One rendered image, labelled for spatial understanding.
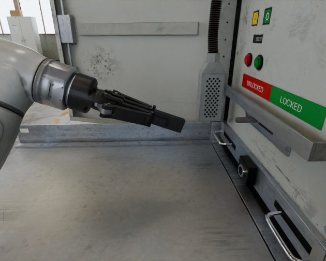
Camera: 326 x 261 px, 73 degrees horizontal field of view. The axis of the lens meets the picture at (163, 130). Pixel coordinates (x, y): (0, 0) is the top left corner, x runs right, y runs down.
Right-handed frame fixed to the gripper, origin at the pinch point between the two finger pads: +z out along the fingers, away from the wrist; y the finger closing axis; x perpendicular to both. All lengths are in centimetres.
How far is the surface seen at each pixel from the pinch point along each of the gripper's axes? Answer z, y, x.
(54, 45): -437, -1099, -184
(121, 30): -20, -44, 13
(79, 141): -22.1, -27.3, -26.7
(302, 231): 23.3, 19.6, -4.1
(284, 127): 15.5, 13.1, 9.5
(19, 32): -555, -1017, -165
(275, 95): 18.4, 1.6, 12.9
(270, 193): 23.6, 9.2, -4.9
